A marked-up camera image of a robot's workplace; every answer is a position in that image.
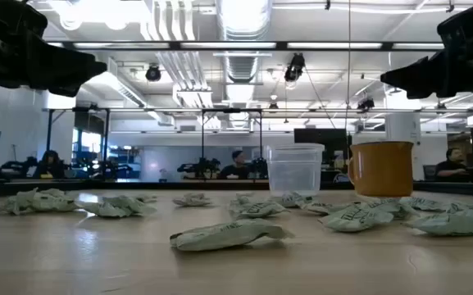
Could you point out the black aluminium table frame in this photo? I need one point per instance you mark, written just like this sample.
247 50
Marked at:
137 185

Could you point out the black ceiling-mounted camera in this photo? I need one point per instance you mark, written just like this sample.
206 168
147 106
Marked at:
153 73
365 103
294 67

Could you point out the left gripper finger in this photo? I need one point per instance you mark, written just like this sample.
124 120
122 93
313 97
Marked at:
62 87
72 65

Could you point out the background black robot arm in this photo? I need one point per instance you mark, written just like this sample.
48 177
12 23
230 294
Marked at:
260 168
199 168
105 169
19 166

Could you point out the silver ventilation duct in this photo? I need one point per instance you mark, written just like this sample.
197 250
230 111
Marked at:
242 20

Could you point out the yellow enamel mug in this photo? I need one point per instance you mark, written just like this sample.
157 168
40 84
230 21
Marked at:
383 172

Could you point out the long linear ceiling light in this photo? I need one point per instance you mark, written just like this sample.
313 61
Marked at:
228 45

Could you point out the clear plastic cup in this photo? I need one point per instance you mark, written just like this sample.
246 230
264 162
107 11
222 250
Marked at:
295 164

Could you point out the dark grey office chair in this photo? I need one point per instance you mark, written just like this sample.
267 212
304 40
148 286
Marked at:
428 172

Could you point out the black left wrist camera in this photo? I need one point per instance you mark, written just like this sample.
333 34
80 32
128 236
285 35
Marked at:
6 20

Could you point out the black background station frame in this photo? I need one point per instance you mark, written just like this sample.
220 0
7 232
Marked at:
49 139
202 143

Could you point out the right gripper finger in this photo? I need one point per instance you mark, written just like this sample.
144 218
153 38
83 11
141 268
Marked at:
420 73
424 92

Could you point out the person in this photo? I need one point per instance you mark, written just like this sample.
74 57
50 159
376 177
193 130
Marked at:
49 166
236 170
451 168

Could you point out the white round column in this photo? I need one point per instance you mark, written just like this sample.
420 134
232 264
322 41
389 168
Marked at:
402 123

